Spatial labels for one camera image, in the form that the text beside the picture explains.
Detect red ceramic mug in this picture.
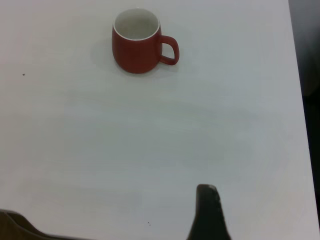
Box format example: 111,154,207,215
111,8,180,75

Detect brown cardboard box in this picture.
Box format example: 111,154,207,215
0,209,76,240

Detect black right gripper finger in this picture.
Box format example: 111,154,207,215
187,184,231,240

